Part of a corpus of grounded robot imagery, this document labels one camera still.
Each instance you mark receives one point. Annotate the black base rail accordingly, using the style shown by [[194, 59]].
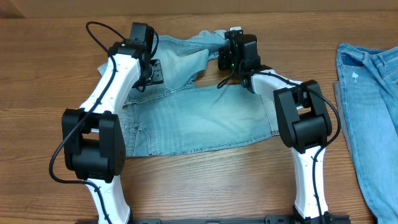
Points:
[[269, 219]]

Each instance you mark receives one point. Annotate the blue jeans stack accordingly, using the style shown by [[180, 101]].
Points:
[[368, 87]]

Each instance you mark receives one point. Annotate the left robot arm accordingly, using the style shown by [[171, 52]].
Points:
[[93, 142]]

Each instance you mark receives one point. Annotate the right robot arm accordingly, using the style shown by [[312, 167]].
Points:
[[302, 119]]

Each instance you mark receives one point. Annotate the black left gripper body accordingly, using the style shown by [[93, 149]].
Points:
[[155, 76]]

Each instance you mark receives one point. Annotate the light blue denim shorts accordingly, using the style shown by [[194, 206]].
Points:
[[176, 117]]

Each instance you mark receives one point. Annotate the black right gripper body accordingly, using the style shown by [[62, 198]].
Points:
[[224, 59]]

